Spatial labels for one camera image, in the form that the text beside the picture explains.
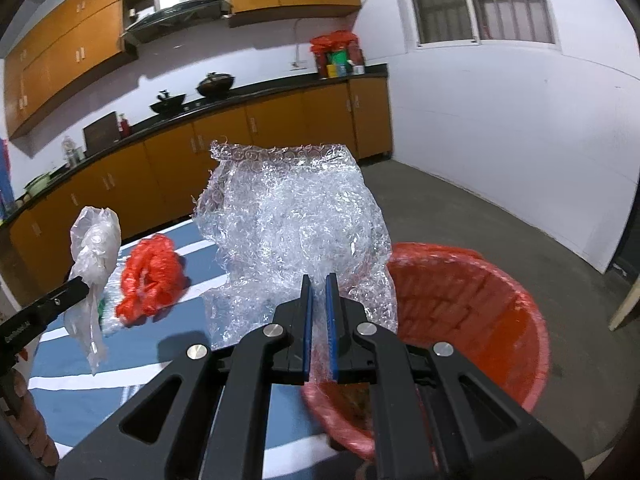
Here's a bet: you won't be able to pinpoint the white translucent plastic bag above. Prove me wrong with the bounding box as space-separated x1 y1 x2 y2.
65 206 122 376

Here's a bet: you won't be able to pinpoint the wooden upper kitchen cabinets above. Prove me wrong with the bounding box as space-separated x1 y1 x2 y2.
2 0 362 141

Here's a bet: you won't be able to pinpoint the beige wooden leg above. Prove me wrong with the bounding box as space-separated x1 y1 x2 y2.
608 280 640 332

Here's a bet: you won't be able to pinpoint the dark cutting board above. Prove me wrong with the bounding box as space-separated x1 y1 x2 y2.
82 111 120 154

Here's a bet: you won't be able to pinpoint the blue striped tablecloth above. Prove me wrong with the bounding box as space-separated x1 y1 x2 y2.
27 217 341 479

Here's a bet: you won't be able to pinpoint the wooden lower kitchen cabinets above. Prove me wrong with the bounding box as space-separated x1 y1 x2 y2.
7 77 394 306

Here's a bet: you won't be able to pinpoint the green basin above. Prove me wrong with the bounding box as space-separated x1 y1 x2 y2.
25 172 54 196

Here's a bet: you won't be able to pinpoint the black kitchen countertop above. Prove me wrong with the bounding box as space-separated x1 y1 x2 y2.
0 62 389 232

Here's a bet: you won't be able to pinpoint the orange bag covered rack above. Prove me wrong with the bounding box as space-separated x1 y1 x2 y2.
309 30 367 80

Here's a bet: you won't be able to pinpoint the pink and blue cloth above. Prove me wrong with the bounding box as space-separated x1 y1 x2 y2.
0 137 14 222

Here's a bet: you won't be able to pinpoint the clear jar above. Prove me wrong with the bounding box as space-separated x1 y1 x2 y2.
62 136 85 166

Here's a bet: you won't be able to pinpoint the black wok with lid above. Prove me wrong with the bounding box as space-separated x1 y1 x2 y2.
196 72 236 99

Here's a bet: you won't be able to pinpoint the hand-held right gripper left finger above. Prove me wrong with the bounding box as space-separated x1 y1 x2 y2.
55 274 315 480

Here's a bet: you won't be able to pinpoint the person's left hand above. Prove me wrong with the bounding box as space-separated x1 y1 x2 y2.
10 366 61 469

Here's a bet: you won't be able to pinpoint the wastebasket with red liner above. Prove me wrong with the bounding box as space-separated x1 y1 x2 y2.
302 242 551 462

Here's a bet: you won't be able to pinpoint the orange plastic bag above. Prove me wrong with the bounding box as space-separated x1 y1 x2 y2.
116 234 191 327

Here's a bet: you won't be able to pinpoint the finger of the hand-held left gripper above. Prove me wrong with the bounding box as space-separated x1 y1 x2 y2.
27 276 92 334

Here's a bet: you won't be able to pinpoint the steel range hood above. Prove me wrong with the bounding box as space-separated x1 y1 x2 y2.
121 0 234 47

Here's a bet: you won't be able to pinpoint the wooden kitchen cabinets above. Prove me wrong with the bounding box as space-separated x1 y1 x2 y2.
7 77 394 306
2 0 362 141

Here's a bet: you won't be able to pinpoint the barred window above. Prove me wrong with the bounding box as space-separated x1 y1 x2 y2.
400 0 562 51

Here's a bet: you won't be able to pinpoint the clear bubble wrap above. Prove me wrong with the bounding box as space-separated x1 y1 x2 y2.
192 141 399 349

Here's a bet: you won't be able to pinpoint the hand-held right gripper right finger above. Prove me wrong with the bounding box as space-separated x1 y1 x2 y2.
325 272 586 480

